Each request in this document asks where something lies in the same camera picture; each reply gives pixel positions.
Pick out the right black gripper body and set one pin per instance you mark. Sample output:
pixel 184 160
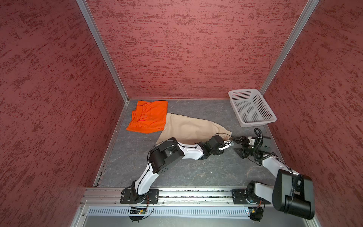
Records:
pixel 246 148

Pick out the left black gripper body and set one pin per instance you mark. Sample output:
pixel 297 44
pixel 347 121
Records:
pixel 216 151

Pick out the beige shorts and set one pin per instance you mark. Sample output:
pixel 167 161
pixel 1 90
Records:
pixel 189 130

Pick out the orange shorts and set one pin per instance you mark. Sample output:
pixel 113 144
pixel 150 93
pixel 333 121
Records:
pixel 148 117

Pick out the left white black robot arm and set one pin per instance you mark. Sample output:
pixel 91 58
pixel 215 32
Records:
pixel 163 157

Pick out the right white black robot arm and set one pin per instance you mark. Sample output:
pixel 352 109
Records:
pixel 292 193

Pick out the white plastic laundry basket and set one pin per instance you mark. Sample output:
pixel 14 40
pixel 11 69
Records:
pixel 250 108

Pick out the right small circuit board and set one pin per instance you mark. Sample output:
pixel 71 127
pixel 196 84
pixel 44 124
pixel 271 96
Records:
pixel 254 211

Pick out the small circuit board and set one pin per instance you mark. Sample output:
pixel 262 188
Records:
pixel 138 211
pixel 254 211

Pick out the left small circuit board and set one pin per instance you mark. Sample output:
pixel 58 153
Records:
pixel 138 211

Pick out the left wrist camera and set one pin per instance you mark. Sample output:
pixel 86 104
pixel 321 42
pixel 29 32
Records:
pixel 226 144

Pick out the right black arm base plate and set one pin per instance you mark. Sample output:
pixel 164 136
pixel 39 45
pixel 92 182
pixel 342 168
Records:
pixel 239 197

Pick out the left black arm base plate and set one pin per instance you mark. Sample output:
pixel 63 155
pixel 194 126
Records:
pixel 129 196

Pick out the aluminium front rail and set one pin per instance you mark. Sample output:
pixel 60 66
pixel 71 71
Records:
pixel 174 196

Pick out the white slotted cable duct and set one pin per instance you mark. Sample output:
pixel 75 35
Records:
pixel 229 212

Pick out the right aluminium corner post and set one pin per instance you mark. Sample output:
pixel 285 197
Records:
pixel 297 29

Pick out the aluminium corner post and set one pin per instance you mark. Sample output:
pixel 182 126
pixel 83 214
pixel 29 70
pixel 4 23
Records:
pixel 86 12
pixel 297 29

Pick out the left aluminium corner post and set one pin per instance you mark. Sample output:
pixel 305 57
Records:
pixel 86 12

